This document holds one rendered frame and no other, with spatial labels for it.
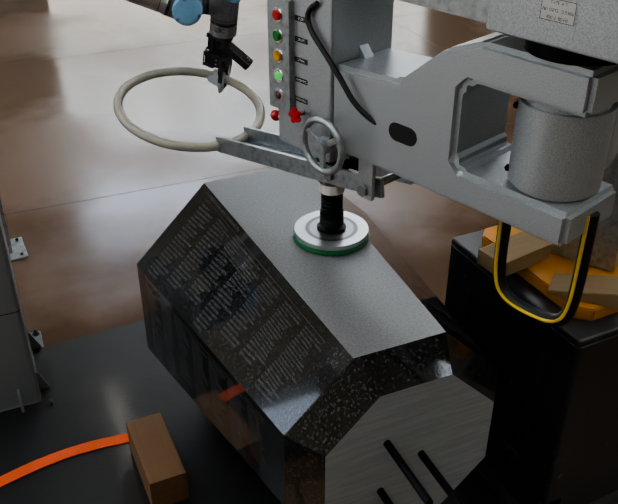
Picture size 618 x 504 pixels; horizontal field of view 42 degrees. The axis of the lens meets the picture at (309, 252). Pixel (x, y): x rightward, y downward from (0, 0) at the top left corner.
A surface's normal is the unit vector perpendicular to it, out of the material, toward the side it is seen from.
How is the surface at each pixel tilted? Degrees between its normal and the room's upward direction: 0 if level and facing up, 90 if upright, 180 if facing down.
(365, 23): 90
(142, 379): 0
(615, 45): 90
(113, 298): 0
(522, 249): 0
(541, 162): 90
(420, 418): 90
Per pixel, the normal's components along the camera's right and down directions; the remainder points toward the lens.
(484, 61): -0.73, 0.36
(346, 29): 0.68, 0.39
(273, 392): -0.63, -0.44
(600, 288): -0.18, -0.87
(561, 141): -0.30, 0.50
